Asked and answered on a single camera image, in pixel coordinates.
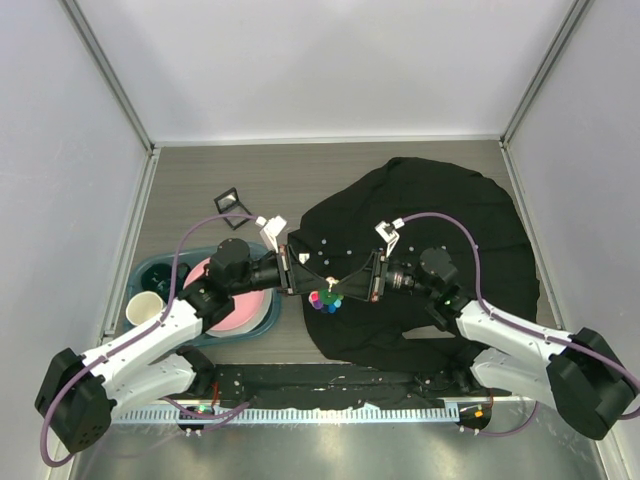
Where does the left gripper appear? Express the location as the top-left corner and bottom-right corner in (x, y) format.
(229, 243), (328, 296)

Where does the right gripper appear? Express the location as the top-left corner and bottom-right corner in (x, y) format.
(332, 249), (436, 302)

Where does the rainbow flower brooch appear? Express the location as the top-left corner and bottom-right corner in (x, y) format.
(308, 277), (344, 314)

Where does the black button shirt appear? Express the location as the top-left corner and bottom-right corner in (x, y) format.
(289, 156), (541, 374)

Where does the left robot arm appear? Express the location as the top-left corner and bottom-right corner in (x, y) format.
(35, 239), (329, 467)

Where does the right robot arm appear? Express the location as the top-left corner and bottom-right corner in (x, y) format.
(328, 248), (639, 440)

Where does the pink plate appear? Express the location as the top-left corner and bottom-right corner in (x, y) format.
(183, 257), (266, 334)

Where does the white plate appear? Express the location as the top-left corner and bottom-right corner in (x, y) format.
(204, 287), (275, 339)

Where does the black folding mirror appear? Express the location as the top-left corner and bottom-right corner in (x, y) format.
(214, 187), (254, 231)

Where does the blue plastic bin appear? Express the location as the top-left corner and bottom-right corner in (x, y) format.
(126, 246), (281, 347)

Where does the dark green mug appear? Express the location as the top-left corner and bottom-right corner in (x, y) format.
(140, 263), (191, 296)

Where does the light blue mug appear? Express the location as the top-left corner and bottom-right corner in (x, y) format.
(125, 291), (166, 326)

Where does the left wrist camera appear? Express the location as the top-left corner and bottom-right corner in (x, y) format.
(255, 215), (287, 252)

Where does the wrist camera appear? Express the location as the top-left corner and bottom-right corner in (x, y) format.
(255, 215), (287, 252)
(375, 218), (404, 257)

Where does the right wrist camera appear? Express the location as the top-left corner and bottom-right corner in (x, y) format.
(375, 218), (404, 257)

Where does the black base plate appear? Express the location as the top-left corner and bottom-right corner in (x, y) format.
(168, 364), (508, 410)

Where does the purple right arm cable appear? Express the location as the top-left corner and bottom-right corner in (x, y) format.
(399, 212), (640, 439)

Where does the white cable duct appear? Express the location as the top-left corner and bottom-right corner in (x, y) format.
(113, 403), (460, 426)

